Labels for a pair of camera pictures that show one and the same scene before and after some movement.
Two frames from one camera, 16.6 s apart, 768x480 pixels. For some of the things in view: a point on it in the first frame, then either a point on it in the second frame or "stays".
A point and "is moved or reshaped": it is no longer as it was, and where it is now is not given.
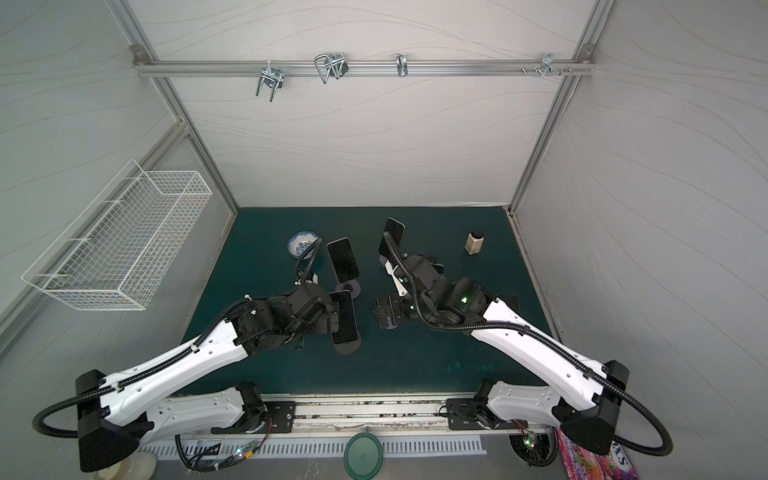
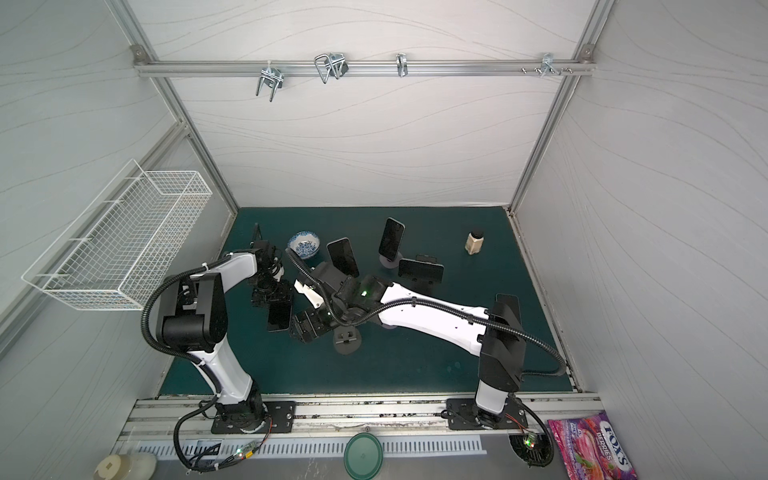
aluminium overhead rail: (364, 67) stays
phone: (347, 331) is moved or reshaped
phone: (511, 301) stays
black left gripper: (324, 324) → (285, 293)
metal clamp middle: (331, 64) stays
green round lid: (363, 456) stays
